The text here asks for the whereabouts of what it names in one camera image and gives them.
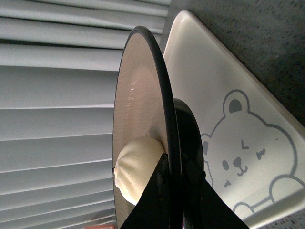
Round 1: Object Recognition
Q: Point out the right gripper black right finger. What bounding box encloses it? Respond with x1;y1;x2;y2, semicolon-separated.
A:
182;154;248;229

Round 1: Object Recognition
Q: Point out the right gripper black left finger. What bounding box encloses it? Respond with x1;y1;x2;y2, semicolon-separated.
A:
121;154;170;229

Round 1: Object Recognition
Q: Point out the tan plate with black rim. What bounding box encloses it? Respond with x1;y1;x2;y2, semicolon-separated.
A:
112;26;203;229

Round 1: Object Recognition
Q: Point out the white steamed bun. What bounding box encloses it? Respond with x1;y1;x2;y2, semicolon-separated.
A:
114;136;165;206

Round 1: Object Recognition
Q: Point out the grey pleated curtain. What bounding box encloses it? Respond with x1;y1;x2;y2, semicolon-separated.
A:
0;0;170;229

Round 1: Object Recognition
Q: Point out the cream bear-print serving tray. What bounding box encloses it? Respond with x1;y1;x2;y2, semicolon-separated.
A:
164;10;305;229

